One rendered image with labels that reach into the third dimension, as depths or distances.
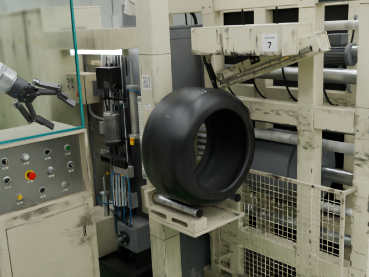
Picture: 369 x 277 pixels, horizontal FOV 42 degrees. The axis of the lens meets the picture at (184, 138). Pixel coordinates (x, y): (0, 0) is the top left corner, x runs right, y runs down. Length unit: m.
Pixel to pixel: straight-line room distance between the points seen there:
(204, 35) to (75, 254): 1.40
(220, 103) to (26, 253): 1.27
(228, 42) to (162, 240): 1.15
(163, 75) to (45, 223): 1.01
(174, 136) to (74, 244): 0.97
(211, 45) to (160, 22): 0.29
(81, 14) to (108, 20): 6.66
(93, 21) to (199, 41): 3.25
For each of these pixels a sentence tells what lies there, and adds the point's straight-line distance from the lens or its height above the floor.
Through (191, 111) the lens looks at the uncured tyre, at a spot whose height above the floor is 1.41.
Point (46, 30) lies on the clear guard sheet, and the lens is 2.59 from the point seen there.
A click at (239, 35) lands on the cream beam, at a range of 2.43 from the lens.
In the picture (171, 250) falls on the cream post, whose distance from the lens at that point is 2.84.
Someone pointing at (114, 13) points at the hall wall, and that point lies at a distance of 12.45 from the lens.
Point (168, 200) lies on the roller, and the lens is 2.51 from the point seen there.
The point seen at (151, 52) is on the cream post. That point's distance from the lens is 2.52.
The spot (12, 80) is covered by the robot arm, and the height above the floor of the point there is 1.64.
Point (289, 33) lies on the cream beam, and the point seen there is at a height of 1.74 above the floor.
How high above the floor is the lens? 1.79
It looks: 13 degrees down
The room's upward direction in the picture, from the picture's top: 3 degrees counter-clockwise
